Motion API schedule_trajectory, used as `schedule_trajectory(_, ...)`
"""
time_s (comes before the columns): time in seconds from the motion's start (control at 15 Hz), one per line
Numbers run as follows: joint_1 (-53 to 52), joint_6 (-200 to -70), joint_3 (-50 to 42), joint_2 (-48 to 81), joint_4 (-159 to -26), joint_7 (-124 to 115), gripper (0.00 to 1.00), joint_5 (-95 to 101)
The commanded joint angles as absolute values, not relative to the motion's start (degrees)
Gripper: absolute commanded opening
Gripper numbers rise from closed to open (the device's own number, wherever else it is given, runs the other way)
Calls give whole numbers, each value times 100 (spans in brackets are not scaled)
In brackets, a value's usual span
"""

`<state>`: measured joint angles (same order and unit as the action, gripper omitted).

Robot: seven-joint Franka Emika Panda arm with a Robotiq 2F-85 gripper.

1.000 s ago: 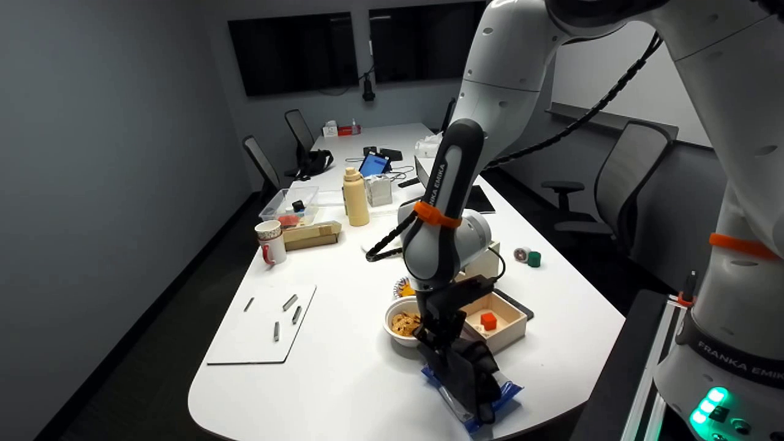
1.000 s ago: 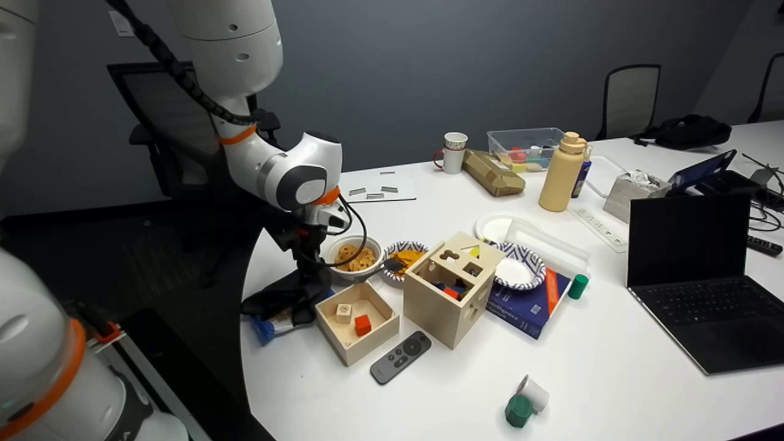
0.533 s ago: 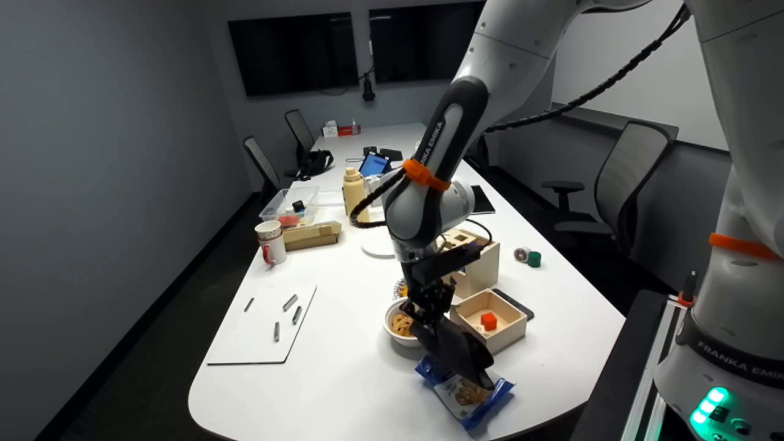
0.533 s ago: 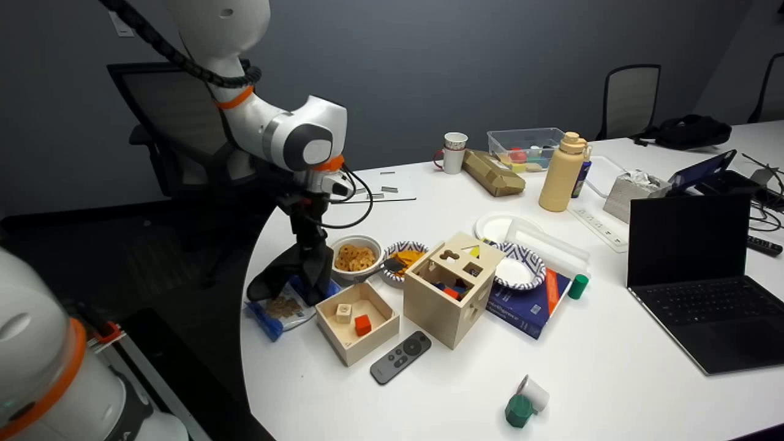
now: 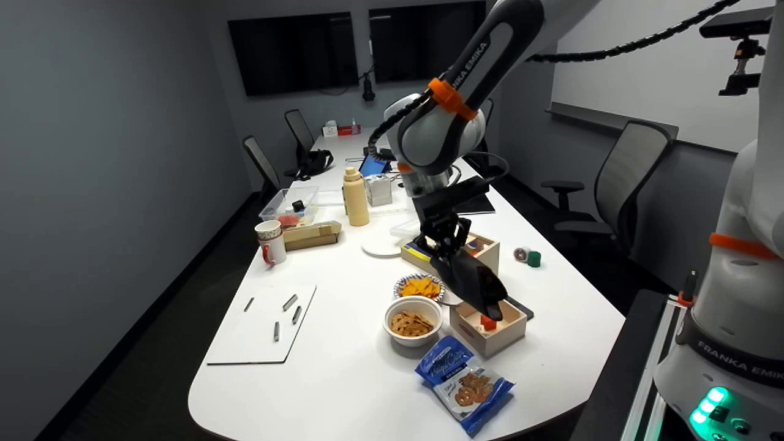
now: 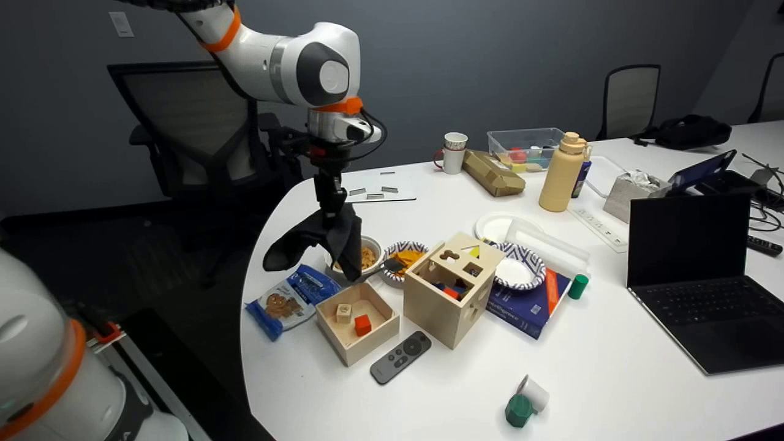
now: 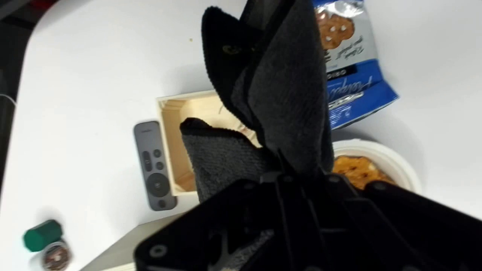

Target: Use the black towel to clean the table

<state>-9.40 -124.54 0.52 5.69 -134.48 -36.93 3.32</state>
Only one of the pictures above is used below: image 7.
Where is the blue pretzel snack bag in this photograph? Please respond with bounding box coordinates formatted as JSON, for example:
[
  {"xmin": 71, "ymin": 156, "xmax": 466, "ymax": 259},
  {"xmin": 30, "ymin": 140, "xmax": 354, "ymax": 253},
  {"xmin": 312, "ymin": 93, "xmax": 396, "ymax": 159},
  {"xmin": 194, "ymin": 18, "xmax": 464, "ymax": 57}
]
[{"xmin": 312, "ymin": 0, "xmax": 401, "ymax": 132}]

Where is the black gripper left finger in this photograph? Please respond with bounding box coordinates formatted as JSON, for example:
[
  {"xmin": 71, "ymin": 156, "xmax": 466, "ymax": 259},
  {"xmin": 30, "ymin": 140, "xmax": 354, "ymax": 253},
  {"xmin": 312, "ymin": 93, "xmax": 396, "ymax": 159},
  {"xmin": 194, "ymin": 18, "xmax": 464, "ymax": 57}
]
[{"xmin": 133, "ymin": 171, "xmax": 303, "ymax": 271}]

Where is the grey remote control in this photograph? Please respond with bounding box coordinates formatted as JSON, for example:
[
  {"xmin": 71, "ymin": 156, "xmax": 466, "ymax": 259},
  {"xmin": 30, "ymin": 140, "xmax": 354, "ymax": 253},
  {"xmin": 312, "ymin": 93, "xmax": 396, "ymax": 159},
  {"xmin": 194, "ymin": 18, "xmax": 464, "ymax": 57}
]
[{"xmin": 133, "ymin": 119, "xmax": 179, "ymax": 212}]

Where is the brown coffee pod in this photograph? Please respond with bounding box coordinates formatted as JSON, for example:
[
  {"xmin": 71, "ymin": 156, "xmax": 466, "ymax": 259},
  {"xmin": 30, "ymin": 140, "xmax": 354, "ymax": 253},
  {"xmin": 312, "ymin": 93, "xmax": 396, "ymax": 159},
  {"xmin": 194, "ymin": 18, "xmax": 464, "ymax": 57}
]
[{"xmin": 29, "ymin": 239, "xmax": 74, "ymax": 271}]

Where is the open wooden tray box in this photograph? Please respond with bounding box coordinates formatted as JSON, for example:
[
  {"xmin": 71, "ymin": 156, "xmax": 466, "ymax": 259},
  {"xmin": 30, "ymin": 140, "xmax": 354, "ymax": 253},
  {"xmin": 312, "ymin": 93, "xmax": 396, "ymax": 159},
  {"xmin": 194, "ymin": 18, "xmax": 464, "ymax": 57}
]
[{"xmin": 155, "ymin": 89, "xmax": 262, "ymax": 198}]

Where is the black towel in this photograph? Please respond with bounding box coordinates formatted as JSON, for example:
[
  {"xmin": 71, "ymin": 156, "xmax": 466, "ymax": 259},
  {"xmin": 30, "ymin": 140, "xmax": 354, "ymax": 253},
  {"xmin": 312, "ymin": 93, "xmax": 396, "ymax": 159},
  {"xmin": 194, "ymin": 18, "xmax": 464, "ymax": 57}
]
[{"xmin": 179, "ymin": 0, "xmax": 338, "ymax": 201}]

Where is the green coffee pod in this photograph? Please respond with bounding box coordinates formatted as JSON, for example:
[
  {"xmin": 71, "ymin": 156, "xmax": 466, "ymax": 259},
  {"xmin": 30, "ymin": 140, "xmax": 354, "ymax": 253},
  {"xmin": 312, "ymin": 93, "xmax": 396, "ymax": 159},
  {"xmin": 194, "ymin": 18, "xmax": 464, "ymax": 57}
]
[{"xmin": 21, "ymin": 218, "xmax": 65, "ymax": 253}]

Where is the white bowl of pretzels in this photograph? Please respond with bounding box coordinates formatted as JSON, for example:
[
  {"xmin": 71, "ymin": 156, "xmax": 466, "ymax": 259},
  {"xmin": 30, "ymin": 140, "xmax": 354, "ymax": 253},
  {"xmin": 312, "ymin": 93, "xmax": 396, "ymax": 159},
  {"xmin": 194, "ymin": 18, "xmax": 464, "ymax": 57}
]
[{"xmin": 330, "ymin": 138, "xmax": 425, "ymax": 194}]

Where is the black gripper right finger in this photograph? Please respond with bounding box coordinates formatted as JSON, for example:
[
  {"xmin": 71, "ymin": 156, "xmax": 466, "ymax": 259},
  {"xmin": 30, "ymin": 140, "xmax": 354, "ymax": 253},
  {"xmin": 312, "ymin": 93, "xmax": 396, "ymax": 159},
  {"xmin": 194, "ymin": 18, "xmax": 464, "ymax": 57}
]
[{"xmin": 300, "ymin": 171, "xmax": 482, "ymax": 271}]

